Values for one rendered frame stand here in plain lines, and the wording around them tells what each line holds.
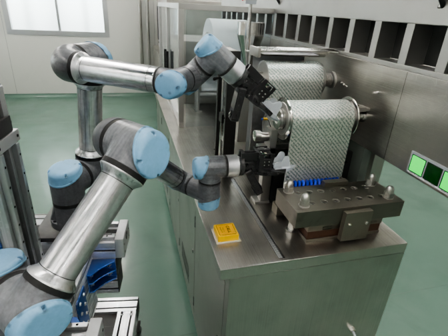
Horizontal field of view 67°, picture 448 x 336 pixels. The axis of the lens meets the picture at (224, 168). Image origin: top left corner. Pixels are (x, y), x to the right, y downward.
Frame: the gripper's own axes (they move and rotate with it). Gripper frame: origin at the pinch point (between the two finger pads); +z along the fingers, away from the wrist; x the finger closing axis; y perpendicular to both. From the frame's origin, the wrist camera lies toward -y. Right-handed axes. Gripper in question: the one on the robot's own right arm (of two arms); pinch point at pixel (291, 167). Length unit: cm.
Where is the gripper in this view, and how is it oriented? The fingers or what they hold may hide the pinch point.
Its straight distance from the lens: 124.0
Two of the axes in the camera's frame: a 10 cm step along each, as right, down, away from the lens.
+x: -2.6, -4.2, 8.7
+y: 0.5, -9.0, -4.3
